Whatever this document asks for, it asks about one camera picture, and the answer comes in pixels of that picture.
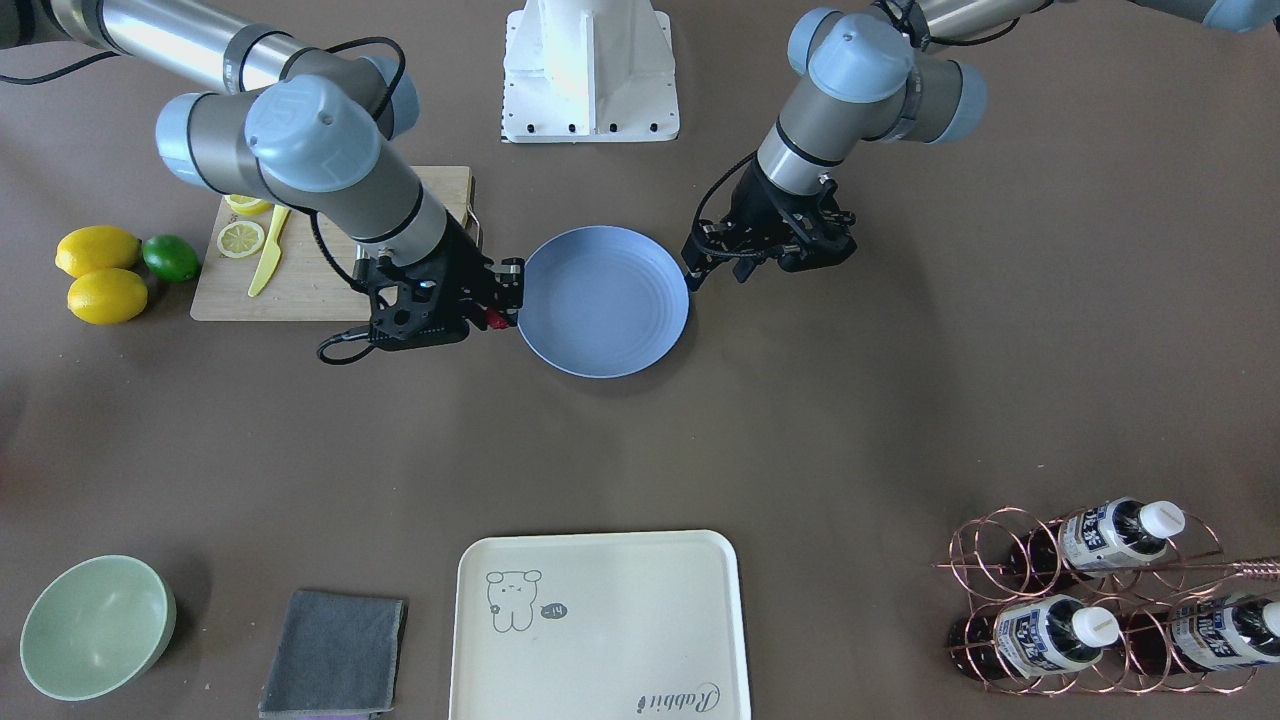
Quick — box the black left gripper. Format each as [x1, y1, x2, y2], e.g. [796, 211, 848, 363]
[682, 160, 858, 293]

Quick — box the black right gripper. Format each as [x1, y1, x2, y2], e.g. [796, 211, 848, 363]
[355, 217, 525, 351]

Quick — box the blue plate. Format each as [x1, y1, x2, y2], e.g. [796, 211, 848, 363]
[518, 225, 690, 379]

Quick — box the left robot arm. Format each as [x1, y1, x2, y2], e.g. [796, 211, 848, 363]
[681, 1, 1046, 291]

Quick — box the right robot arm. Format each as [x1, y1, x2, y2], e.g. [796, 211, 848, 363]
[3, 1, 524, 351]

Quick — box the bamboo cutting board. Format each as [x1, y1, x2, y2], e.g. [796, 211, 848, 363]
[189, 167, 474, 325]

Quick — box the yellow plastic knife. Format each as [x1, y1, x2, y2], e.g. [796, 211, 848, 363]
[247, 205, 291, 297]

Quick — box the lower lemon half slice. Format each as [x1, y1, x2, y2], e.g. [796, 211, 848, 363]
[215, 220, 266, 259]

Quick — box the lemon half slice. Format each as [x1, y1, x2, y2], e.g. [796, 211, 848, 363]
[223, 193, 273, 217]
[215, 220, 266, 259]

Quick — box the upper lemon half slice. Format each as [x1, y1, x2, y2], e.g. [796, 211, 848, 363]
[223, 193, 273, 217]

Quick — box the green lime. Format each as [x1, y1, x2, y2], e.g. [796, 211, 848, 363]
[141, 234, 201, 283]

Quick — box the cream rabbit tray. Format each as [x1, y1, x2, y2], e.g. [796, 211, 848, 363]
[449, 530, 753, 719]

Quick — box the lower whole yellow lemon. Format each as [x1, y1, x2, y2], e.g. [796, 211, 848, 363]
[67, 268, 148, 325]

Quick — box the whole yellow lemon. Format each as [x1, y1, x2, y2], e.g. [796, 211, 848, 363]
[54, 225, 141, 278]
[67, 268, 148, 325]

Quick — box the grey folded cloth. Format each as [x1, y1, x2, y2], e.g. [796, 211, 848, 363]
[259, 589, 406, 719]

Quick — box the upper whole yellow lemon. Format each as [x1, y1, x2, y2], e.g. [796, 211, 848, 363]
[54, 225, 141, 278]

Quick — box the top drink bottle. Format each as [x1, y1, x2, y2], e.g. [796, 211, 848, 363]
[1005, 497, 1187, 593]

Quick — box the drink bottle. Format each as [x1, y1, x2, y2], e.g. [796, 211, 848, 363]
[1005, 497, 1187, 593]
[946, 594, 1121, 682]
[1121, 593, 1279, 676]

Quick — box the lower drink bottle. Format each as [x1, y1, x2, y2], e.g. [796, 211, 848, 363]
[1121, 593, 1279, 676]
[946, 594, 1121, 682]

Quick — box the green bowl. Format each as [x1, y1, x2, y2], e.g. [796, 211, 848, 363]
[20, 555, 177, 702]

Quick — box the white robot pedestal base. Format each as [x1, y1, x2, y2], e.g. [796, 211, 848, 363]
[500, 1, 681, 143]

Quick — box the copper wire bottle rack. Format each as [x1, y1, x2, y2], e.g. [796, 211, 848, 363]
[938, 507, 1277, 697]

